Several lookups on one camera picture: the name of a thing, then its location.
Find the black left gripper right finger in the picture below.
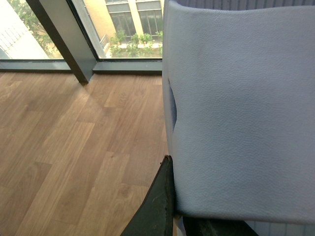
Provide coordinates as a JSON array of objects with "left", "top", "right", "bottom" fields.
[{"left": 183, "top": 217, "right": 258, "bottom": 236}]

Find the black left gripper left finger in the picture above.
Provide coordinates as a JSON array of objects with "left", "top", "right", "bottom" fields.
[{"left": 121, "top": 155, "right": 175, "bottom": 236}]

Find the light blue slide sandal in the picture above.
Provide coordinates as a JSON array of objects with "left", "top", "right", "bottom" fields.
[{"left": 162, "top": 0, "right": 315, "bottom": 236}]

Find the dark window frame left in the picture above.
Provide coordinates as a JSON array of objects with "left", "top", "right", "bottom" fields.
[{"left": 0, "top": 0, "right": 164, "bottom": 83}]

